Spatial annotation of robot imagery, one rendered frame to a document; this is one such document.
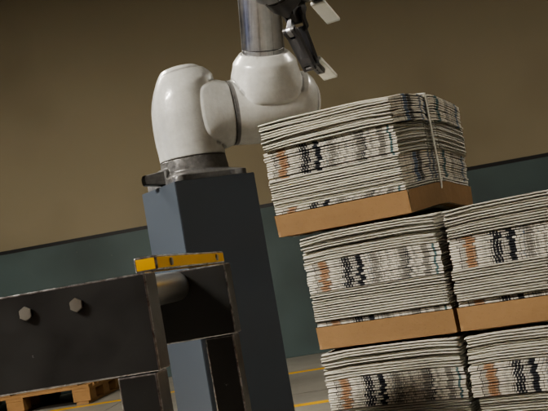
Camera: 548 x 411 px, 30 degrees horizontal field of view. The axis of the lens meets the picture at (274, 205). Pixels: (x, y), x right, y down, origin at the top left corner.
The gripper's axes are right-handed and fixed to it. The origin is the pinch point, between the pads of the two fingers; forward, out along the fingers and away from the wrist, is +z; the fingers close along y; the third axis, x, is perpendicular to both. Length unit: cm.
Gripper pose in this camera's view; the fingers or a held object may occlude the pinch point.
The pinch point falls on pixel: (329, 46)
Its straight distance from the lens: 204.8
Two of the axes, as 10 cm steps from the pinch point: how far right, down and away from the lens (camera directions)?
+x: 8.5, -1.8, -4.9
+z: 5.2, 4.2, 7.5
